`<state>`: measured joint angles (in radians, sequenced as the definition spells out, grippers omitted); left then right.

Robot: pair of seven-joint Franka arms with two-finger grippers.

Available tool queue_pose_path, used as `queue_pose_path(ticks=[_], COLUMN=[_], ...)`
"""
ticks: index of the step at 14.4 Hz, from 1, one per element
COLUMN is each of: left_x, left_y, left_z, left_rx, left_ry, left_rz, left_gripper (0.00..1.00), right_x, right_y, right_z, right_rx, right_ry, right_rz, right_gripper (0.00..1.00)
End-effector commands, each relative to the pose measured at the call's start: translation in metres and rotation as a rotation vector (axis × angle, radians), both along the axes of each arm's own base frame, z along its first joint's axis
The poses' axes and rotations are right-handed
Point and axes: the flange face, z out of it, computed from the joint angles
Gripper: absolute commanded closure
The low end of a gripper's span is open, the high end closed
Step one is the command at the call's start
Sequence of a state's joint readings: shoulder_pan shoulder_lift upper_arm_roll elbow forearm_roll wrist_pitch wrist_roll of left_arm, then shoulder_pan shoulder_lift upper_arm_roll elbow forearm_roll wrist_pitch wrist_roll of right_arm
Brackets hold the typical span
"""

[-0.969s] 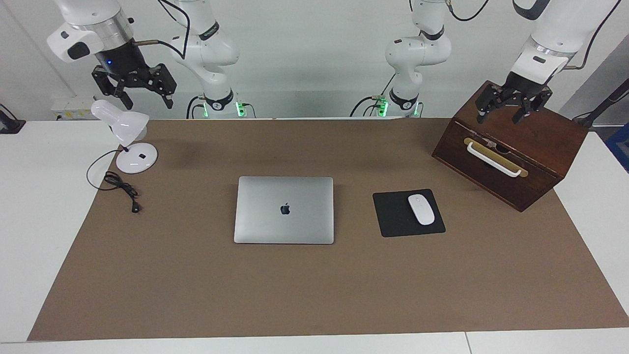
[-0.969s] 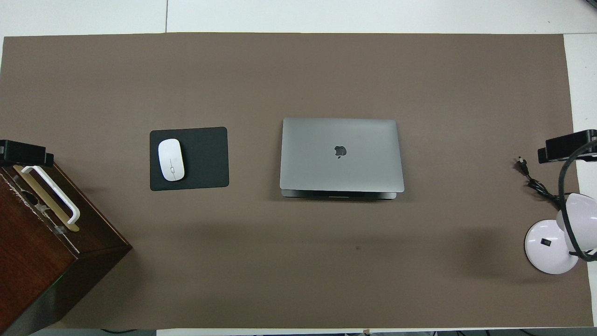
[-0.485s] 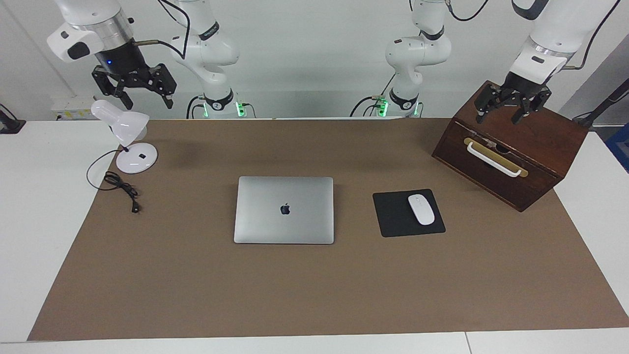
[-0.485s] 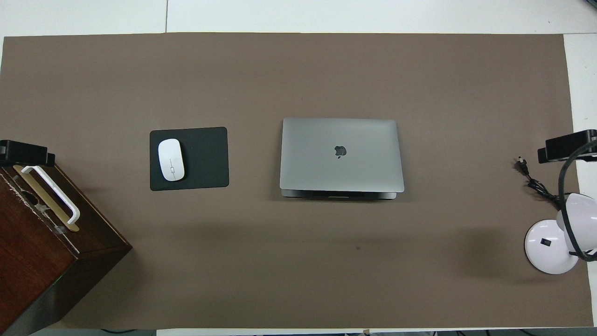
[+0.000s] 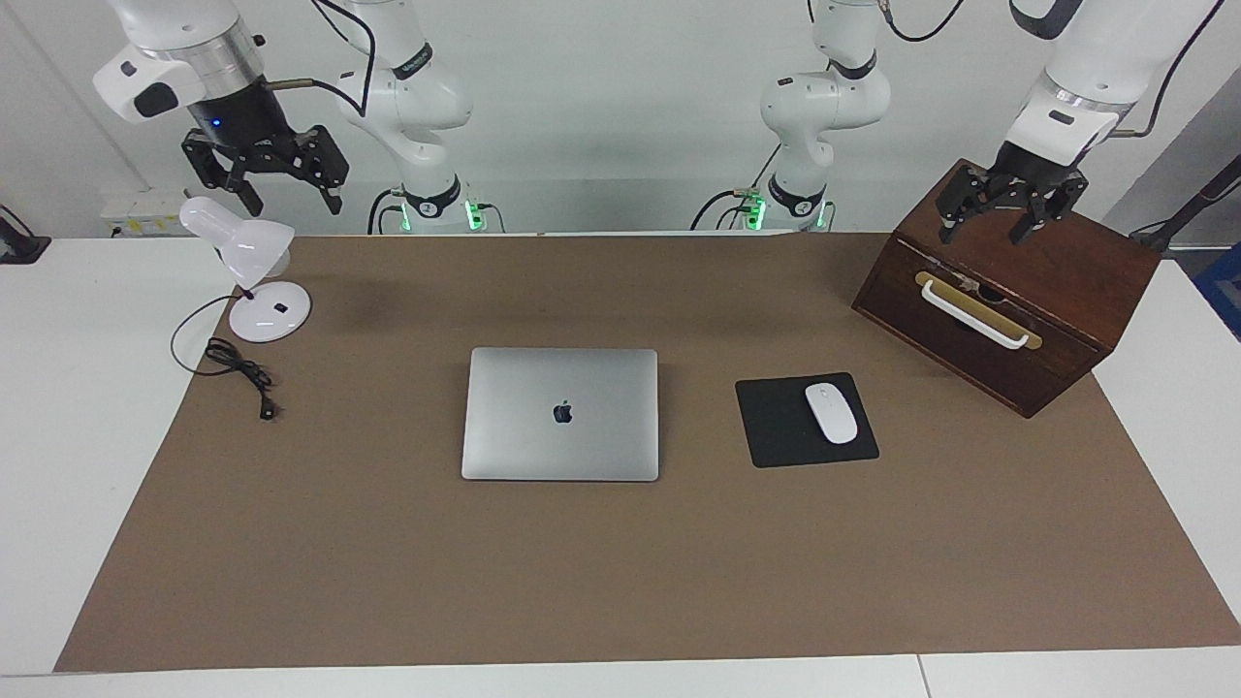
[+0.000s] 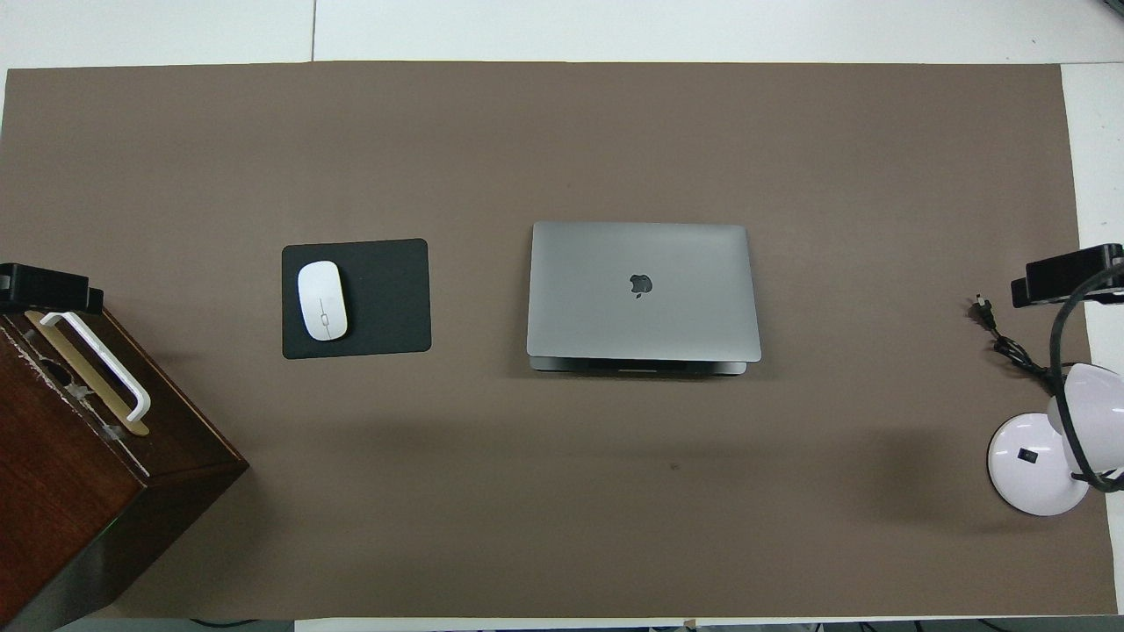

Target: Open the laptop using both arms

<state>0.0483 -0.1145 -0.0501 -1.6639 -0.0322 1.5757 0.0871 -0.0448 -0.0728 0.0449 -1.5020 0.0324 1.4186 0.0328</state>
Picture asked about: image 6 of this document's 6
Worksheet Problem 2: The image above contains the dark brown wooden box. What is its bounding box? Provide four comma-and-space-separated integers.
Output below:
0, 303, 250, 632

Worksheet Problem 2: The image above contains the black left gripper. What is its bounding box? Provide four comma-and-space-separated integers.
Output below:
0, 263, 104, 315

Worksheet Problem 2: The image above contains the white desk lamp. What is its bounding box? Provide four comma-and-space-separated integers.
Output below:
987, 363, 1124, 517

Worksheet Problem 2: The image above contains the black lamp power cable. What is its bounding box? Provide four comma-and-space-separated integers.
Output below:
975, 295, 1068, 396

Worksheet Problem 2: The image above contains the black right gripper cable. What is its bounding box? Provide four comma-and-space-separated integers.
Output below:
1050, 262, 1124, 492

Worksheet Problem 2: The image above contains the brown table mat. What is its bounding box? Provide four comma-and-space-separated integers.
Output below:
0, 61, 1118, 620

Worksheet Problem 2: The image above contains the white computer mouse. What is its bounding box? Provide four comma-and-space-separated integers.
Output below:
297, 261, 349, 341

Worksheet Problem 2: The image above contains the white box handle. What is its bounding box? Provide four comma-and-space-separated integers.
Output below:
40, 311, 152, 424

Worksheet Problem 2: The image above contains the brass handle plate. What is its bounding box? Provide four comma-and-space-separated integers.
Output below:
24, 309, 150, 437

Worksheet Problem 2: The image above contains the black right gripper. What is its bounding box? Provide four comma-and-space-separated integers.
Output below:
1010, 244, 1124, 308

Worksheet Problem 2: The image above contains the grey aluminium laptop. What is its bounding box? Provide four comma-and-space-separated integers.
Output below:
525, 220, 763, 377

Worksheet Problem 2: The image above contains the black mouse pad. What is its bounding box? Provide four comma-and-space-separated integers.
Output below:
281, 238, 433, 361

